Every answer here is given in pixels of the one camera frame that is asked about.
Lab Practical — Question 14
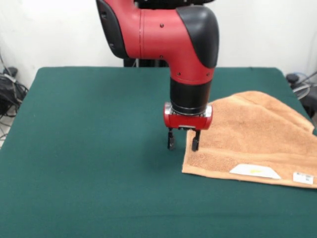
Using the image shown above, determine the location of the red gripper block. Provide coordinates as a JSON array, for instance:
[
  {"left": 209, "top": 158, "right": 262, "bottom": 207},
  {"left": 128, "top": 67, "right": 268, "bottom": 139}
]
[{"left": 162, "top": 102, "right": 213, "bottom": 152}]

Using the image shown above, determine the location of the tan terry towel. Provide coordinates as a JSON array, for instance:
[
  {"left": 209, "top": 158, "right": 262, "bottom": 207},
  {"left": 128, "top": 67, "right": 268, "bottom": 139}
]
[{"left": 182, "top": 90, "right": 317, "bottom": 189}]

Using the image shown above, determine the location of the dark green table cloth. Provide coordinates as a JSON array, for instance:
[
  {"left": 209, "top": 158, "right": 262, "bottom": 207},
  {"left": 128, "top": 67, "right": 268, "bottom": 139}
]
[{"left": 0, "top": 66, "right": 317, "bottom": 238}]

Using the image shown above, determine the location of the black power adapter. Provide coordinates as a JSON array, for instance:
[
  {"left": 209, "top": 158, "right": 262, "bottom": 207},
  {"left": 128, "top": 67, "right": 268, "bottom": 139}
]
[
  {"left": 2, "top": 66, "right": 18, "bottom": 76},
  {"left": 286, "top": 73, "right": 301, "bottom": 84}
]

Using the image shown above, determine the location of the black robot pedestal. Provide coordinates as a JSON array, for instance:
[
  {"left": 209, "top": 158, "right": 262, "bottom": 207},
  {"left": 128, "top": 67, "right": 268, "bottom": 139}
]
[{"left": 122, "top": 0, "right": 216, "bottom": 67}]

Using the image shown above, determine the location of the black cable tangle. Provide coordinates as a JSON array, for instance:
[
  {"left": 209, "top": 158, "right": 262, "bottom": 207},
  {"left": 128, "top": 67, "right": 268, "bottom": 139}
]
[
  {"left": 0, "top": 49, "right": 30, "bottom": 139},
  {"left": 293, "top": 71, "right": 317, "bottom": 88}
]

